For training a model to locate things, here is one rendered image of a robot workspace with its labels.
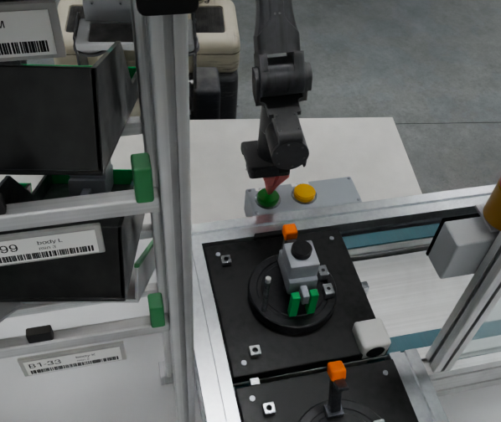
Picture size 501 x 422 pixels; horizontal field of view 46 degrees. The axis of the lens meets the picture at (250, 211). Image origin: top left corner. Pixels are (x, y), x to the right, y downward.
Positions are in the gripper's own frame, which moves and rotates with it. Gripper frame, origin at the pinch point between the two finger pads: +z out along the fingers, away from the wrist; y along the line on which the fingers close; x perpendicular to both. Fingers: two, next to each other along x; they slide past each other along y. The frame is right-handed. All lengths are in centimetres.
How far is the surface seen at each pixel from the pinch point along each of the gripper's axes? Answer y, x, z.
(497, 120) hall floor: 151, 115, 97
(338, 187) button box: 13.8, 0.3, 2.4
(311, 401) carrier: -3.6, -39.4, 1.8
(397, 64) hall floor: 119, 165, 97
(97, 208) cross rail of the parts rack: -27, -44, -48
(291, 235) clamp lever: -1.6, -17.8, -8.4
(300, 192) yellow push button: 5.9, -0.8, 1.3
